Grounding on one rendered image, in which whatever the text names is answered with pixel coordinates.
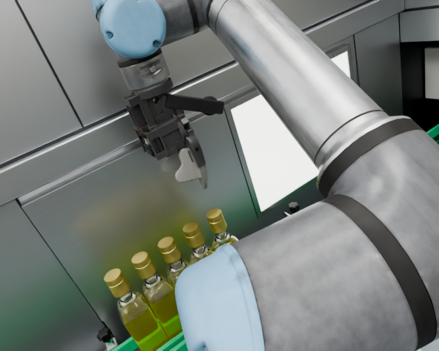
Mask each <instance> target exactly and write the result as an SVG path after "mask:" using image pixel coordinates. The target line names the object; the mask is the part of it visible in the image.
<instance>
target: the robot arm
mask: <svg viewBox="0 0 439 351"><path fill-rule="evenodd" d="M91 4H92V6H93V9H94V11H95V18H96V19H97V21H99V23H100V28H101V31H102V35H103V37H104V39H105V41H106V42H107V44H108V45H109V46H110V48H111V50H112V52H113V55H114V57H115V59H116V62H117V63H118V66H119V69H120V71H121V74H122V75H123V78H124V80H125V83H126V84H127V87H128V89H129V90H130V91H132V93H131V94H129V95H126V96H125V97H122V98H123V101H124V103H125V105H126V107H127V110H128V112H129V114H130V117H131V119H132V121H133V123H134V126H135V127H134V130H135V132H136V134H137V136H138V139H139V141H140V143H141V145H142V148H143V149H144V152H148V154H149V155H151V156H153V157H155V158H156V159H157V161H159V160H161V159H162V158H164V157H168V158H167V160H166V161H165V162H164V163H163V165H162V170H163V171H164V172H171V171H176V170H177V172H176V174H175V177H176V180H177V181H178V182H187V181H192V180H195V179H198V178H199V181H200V183H201V185H202V187H203V189H206V188H207V184H208V174H207V168H206V161H205V159H204V156H203V152H202V149H201V146H200V144H199V141H198V139H197V138H196V136H195V134H194V130H193V128H192V126H191V124H190V121H189V120H188V118H187V117H186V116H185V114H184V111H183V110H186V111H198V112H202V113H203V114H205V115H207V116H212V115H214V114H223V111H224V102H223V101H219V100H217V99H216V98H215V97H213V96H206V97H204V98H199V97H190V96H184V95H175V94H169V93H164V92H166V91H168V90H169V89H171V88H172V87H173V86H174V85H173V82H172V80H171V77H169V76H170V71H169V69H168V66H167V63H166V61H165V59H164V55H163V53H162V50H161V47H163V46H165V45H168V44H171V43H173V42H176V41H178V40H181V39H183V38H186V37H188V36H191V35H194V34H195V33H198V32H200V31H204V30H206V29H209V28H210V29H211V30H212V31H213V33H214V34H215V35H216V36H217V37H218V38H219V40H220V41H221V42H222V44H223V45H224V46H225V47H226V49H227V50H228V52H229V53H230V55H232V57H233V58H234V60H235V61H236V62H237V64H238V65H239V66H240V67H241V69H242V70H243V72H244V73H245V74H246V75H247V77H248V78H249V80H250V81H251V82H252V83H253V85H254V86H255V87H256V89H257V90H258V92H259V93H260V94H261V95H262V97H263V98H264V100H265V101H266V102H267V103H268V105H269V106H270V107H271V109H272V110H273V111H274V112H275V114H276V115H277V117H278V118H279V119H280V121H281V122H282V123H283V124H284V126H285V127H286V129H287V130H288V131H289V132H290V134H291V135H292V137H293V138H294V139H295V140H296V142H297V143H298V145H299V146H300V147H301V149H302V150H303V151H304V152H305V154H306V155H307V156H308V158H309V159H310V160H311V162H312V163H313V164H314V166H315V167H316V168H317V169H318V171H319V172H318V177H317V181H316V186H317V188H318V190H319V192H320V193H321V194H322V195H323V197H324V198H325V199H323V200H322V201H319V202H317V203H315V204H313V205H310V206H309V207H307V208H305V209H303V210H301V211H298V212H296V213H294V214H292V215H290V216H288V217H286V218H284V219H282V220H280V221H278V222H275V223H273V224H271V225H269V226H267V227H265V228H263V229H261V230H259V231H257V232H255V233H253V234H251V235H248V236H247V237H244V238H243V239H241V240H238V241H237V242H234V243H233V244H223V245H222V246H220V247H218V248H217V249H216V250H215V252H214V253H212V254H211V255H209V256H207V257H205V258H203V259H201V260H200V261H198V262H196V263H194V264H193V265H190V266H189V267H187V268H186V269H184V270H183V271H182V273H181V274H180V276H179V277H178V279H177V282H176V287H175V296H176V305H177V308H178V314H179V318H180V323H181V326H182V329H183V334H184V337H185V342H186V345H187V349H188V351H417V350H419V349H420V348H423V347H424V346H425V345H428V344H429V343H432V342H434V341H435V340H437V339H439V145H438V144H437V143H436V142H435V141H434V140H433V139H432V138H431V137H430V136H429V135H428V134H427V133H426V132H425V131H424V130H423V129H422V128H421V127H420V126H419V125H418V124H417V123H416V122H415V121H414V120H413V119H411V118H409V117H407V116H388V115H387V114H386V113H385V112H384V111H383V110H382V109H381V108H380V107H379V106H378V105H377V104H376V103H375V102H374V101H373V100H372V99H371V98H370V97H369V96H368V95H367V94H366V93H365V92H364V91H363V90H362V89H361V88H360V87H359V86H358V85H357V84H356V83H355V82H354V81H353V80H352V79H351V78H350V77H349V76H348V75H347V74H346V73H345V72H344V71H343V70H342V69H341V68H339V67H338V66H337V65H336V64H335V63H334V62H333V61H332V60H331V59H330V58H329V57H328V56H327V55H326V54H325V53H324V52H323V51H322V50H321V49H320V48H319V47H318V46H317V45H316V44H315V43H314V42H313V41H312V40H311V39H310V38H308V37H307V36H306V35H305V34H304V33H303V32H302V31H301V30H300V29H299V28H298V27H297V26H296V25H295V24H294V23H293V22H292V21H291V20H290V19H289V18H288V17H287V16H286V15H285V14H284V13H283V12H282V11H281V10H280V9H279V8H278V7H276V5H275V4H274V3H273V2H271V0H91ZM153 98H154V101H153Z"/></svg>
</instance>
